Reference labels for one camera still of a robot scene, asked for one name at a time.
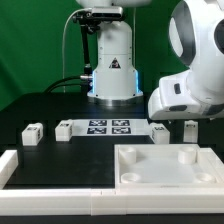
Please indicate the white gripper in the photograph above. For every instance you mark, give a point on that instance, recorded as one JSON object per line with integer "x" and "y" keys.
{"x": 172, "y": 101}

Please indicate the white square table top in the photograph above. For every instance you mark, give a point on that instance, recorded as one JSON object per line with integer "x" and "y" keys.
{"x": 167, "y": 166}

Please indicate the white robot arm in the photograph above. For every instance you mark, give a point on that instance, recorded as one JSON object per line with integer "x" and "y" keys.
{"x": 196, "y": 34}

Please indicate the white sheet with fiducial markers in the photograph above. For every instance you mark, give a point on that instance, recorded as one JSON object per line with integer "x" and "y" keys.
{"x": 110, "y": 127}

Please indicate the white U-shaped obstacle wall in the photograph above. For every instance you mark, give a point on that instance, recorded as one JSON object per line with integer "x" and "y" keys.
{"x": 115, "y": 201}

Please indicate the black camera on stand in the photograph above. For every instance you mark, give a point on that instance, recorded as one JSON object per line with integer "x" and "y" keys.
{"x": 89, "y": 20}

